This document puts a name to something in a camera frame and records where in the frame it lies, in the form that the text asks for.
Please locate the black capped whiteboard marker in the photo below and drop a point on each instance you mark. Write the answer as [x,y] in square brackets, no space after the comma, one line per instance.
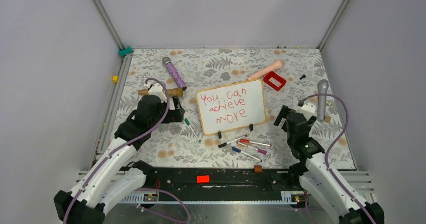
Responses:
[229,142]

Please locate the yellow framed whiteboard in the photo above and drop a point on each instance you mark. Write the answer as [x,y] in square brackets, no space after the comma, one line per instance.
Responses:
[230,107]

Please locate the red rectangular plastic box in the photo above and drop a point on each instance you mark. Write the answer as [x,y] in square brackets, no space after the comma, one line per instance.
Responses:
[275,81]

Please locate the pink toy microphone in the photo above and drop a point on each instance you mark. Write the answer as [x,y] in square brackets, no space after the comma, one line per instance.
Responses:
[275,66]

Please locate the magenta capped whiteboard marker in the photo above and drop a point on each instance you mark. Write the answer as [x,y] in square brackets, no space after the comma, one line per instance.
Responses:
[253,148]

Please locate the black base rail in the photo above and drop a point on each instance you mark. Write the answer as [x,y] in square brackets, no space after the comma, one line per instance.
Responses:
[226,185]

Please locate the red tape label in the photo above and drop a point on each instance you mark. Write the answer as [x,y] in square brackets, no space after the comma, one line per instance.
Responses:
[202,179]

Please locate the blue capped whiteboard marker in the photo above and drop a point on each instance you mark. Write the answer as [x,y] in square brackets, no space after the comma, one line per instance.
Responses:
[235,149]

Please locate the red capped whiteboard marker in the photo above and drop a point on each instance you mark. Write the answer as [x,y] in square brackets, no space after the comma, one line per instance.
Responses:
[255,143]

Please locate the silver toy microphone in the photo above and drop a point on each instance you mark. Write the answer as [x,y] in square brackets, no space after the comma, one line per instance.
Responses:
[322,87]

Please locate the purple glitter toy microphone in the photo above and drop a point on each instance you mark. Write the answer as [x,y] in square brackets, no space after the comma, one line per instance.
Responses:
[174,73]

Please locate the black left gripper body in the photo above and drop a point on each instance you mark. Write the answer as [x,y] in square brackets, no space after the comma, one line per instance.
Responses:
[174,115]

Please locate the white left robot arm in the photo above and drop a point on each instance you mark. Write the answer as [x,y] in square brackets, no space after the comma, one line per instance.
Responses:
[95,195]

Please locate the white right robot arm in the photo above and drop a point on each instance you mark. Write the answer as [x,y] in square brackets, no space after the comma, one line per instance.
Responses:
[313,173]

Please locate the green capped whiteboard marker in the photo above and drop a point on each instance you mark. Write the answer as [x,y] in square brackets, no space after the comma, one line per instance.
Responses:
[192,129]

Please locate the brown cylinder block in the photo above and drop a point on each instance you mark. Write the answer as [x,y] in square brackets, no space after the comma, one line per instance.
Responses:
[258,169]

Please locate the teal corner clamp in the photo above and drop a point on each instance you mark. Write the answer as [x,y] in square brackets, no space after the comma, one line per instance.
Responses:
[125,52]

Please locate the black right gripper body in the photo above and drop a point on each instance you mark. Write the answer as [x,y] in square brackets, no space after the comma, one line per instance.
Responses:
[309,122]

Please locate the floral patterned table mat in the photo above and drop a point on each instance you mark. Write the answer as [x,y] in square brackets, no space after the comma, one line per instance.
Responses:
[174,145]

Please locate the small tan wooden block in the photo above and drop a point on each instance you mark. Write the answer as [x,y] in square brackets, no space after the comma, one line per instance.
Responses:
[327,119]

